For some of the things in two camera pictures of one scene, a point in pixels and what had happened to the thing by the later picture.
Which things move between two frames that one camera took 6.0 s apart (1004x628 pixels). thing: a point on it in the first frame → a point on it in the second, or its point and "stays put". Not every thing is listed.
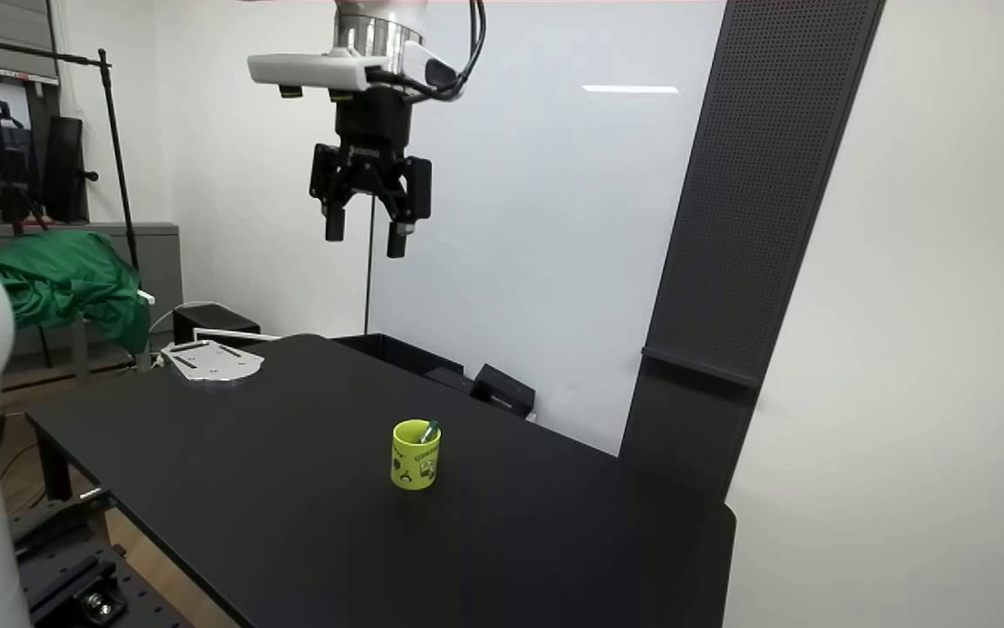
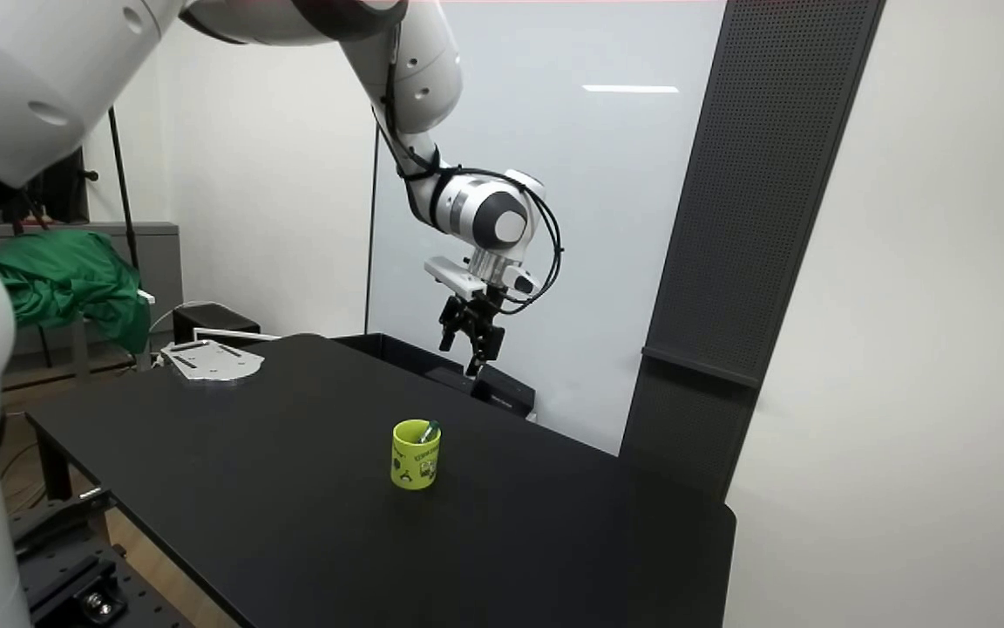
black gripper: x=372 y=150 → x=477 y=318
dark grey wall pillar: x=770 y=124 stays put
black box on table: x=207 y=318 stays put
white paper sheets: x=209 y=360 stays put
